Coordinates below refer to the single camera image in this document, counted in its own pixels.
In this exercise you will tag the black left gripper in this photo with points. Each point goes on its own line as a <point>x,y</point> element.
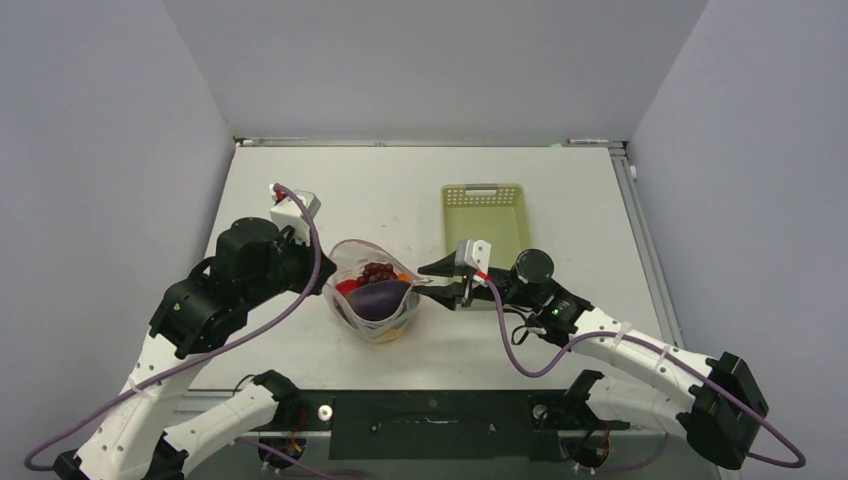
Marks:
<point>304,252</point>

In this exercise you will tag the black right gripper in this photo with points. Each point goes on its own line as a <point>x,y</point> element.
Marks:
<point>449,293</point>

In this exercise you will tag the purple eggplant toy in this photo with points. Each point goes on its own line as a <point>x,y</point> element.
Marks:
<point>377,302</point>

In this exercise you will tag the dark red grapes toy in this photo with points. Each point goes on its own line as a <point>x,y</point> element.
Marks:
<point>375,272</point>

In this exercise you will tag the clear zip top bag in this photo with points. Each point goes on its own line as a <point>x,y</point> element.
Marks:
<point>350,256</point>

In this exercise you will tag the beige plastic basket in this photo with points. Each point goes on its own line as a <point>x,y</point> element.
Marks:
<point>495,213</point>

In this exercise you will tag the red tomato toy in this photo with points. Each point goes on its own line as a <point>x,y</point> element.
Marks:
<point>347,286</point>

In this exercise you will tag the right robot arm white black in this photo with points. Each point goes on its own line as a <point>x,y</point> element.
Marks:
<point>715,404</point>

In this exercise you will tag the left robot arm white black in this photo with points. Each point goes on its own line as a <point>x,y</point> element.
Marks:
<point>199,318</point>

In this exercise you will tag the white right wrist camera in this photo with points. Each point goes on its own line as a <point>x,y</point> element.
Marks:
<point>472,257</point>

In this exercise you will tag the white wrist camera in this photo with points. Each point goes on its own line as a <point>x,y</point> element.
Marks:
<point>285,213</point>
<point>472,257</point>

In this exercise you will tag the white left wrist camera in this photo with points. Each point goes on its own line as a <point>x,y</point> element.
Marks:
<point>285,213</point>

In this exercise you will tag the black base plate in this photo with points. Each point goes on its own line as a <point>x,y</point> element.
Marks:
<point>436,425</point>

